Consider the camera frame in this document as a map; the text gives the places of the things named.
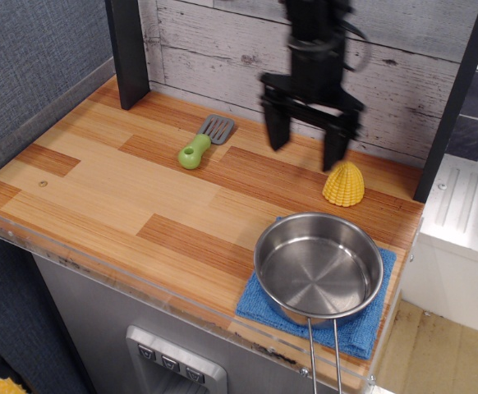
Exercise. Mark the black left frame post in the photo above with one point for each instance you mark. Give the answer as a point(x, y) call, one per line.
point(128, 51)

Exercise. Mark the silver button control panel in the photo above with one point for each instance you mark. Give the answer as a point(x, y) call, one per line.
point(164, 367)

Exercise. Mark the black frame post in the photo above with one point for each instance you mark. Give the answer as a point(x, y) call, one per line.
point(128, 51)
point(464, 77)

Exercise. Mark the white ridged side cabinet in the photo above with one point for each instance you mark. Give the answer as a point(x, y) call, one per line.
point(442, 275)

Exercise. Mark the clear acrylic table edge guard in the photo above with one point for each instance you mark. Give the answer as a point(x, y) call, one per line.
point(251, 367)

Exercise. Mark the green handled grey spatula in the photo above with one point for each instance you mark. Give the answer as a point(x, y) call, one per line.
point(215, 130)

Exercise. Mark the blue cloth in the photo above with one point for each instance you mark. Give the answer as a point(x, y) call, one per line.
point(355, 338)

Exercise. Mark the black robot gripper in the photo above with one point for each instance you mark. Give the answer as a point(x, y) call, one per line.
point(312, 92)

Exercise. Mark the black right frame post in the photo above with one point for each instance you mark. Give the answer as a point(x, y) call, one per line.
point(464, 77)

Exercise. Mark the yellow toy at bottom left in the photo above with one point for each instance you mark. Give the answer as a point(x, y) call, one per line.
point(7, 386)

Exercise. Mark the yellow corn cone toy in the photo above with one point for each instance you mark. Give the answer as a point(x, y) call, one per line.
point(345, 186)

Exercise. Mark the stainless steel pot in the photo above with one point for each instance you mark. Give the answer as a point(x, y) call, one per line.
point(318, 270)

